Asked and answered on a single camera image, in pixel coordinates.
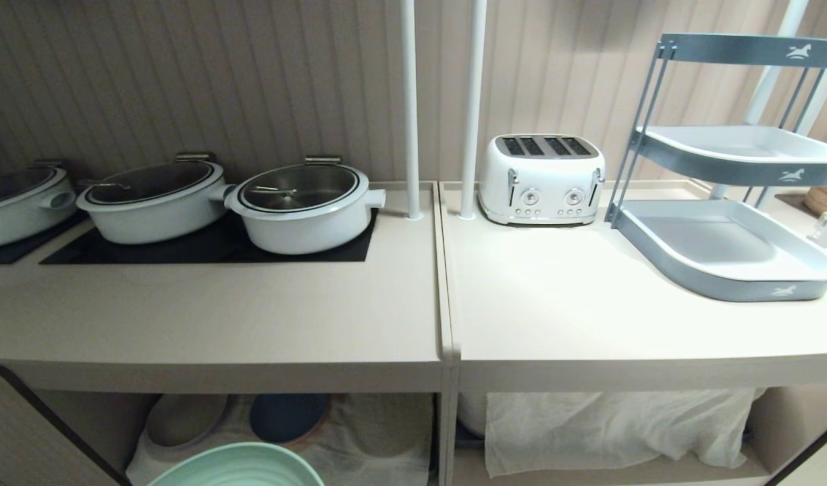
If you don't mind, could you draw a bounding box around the mint green ribbed bowl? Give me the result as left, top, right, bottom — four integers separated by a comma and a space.
146, 442, 326, 486

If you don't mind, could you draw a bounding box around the white pot with glass lid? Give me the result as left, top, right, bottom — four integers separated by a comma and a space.
224, 156, 387, 256
76, 152, 235, 245
0, 159, 77, 250

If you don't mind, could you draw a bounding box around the dark blue plate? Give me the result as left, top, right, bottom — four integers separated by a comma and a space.
249, 394, 331, 445

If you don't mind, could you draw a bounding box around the white slanted pole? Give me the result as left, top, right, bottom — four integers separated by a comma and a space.
709, 0, 827, 209

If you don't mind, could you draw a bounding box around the beige plate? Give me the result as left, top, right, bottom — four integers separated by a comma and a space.
146, 394, 230, 449

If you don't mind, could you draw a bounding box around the white four-slot toaster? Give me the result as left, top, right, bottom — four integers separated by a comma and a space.
477, 134, 606, 226

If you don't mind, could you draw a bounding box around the grey three-tier corner rack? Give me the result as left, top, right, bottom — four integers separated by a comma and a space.
604, 33, 827, 302

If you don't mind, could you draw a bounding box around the white vertical pole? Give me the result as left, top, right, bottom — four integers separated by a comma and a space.
399, 0, 423, 221
459, 0, 488, 220

